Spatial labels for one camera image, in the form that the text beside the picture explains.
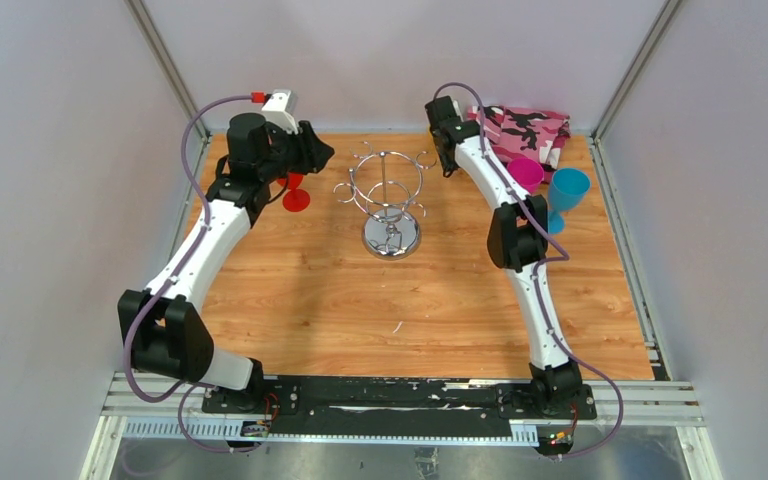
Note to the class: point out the blue wine glass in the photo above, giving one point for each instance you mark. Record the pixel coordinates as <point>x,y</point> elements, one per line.
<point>566,190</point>

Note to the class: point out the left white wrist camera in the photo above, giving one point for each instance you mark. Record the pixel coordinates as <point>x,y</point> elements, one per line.
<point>278,107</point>

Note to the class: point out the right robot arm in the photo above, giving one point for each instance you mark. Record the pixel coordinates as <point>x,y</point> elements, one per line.
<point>517,245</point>

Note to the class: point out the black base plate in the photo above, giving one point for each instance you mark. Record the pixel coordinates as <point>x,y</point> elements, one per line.
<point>385,406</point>

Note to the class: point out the red wine glass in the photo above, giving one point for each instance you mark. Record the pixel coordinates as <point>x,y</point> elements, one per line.
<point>294,199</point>

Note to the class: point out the pink camouflage cloth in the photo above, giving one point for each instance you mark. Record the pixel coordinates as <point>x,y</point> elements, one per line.
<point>518,132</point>

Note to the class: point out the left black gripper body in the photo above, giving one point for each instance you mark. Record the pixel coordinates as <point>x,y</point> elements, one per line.
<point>285,155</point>

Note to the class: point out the chrome wine glass rack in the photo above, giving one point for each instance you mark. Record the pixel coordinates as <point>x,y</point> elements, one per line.
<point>385,186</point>

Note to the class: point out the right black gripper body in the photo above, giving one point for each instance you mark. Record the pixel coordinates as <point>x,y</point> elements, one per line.
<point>448,163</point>

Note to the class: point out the aluminium frame rail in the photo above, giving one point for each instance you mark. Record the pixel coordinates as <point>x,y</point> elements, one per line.
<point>556,422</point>

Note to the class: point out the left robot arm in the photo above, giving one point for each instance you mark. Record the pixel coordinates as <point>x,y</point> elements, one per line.
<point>163,332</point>

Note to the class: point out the pink wine glass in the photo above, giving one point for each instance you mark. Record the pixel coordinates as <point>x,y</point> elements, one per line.
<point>528,173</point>

